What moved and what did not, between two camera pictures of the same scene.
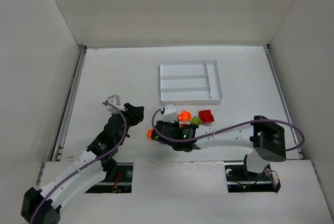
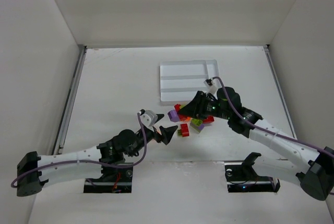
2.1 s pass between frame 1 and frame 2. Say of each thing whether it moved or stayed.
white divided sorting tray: stayed
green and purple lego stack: stayed
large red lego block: stayed
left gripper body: moved
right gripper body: moved
